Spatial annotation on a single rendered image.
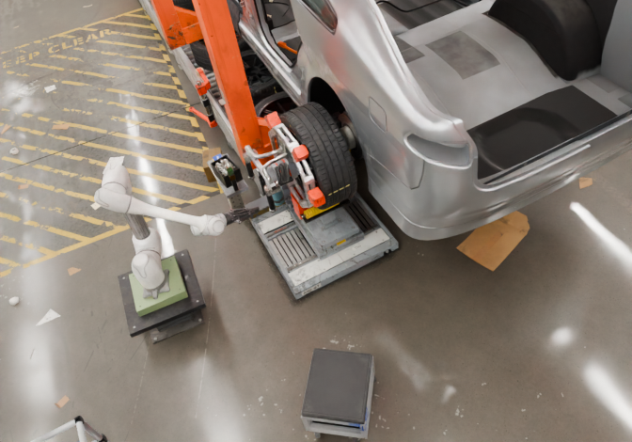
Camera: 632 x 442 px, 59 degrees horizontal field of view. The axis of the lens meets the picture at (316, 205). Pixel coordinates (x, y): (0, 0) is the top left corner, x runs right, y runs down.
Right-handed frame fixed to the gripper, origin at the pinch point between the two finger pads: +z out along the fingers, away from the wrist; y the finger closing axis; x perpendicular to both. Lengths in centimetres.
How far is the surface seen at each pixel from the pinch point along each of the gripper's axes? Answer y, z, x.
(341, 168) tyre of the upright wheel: -28, 42, -40
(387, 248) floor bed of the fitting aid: -36, 90, 41
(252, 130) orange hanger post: 51, 24, -23
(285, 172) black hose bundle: -13.8, 12.3, -36.0
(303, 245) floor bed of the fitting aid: 4, 45, 55
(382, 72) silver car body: -49, 40, -113
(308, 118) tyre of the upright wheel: 1, 35, -59
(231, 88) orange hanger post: 52, 9, -58
